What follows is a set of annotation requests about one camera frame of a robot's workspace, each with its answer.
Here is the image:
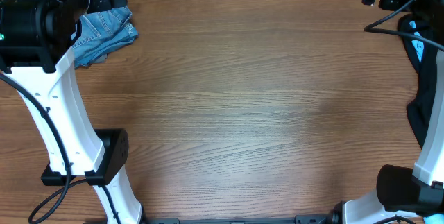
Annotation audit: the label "black garment pile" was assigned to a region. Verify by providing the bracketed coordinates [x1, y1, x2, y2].
[397, 12, 438, 148]

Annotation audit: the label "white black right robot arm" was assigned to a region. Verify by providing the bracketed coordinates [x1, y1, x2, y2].
[294, 0, 443, 223]

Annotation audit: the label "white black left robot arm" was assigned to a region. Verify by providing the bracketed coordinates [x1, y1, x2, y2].
[1, 0, 147, 223]

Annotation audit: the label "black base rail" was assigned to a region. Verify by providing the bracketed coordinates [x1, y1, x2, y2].
[142, 212, 343, 224]

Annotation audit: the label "light blue cloth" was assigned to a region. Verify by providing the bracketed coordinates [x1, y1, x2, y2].
[409, 21, 425, 63]

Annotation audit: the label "blue denim jeans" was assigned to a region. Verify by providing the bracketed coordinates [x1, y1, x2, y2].
[73, 6, 139, 68]

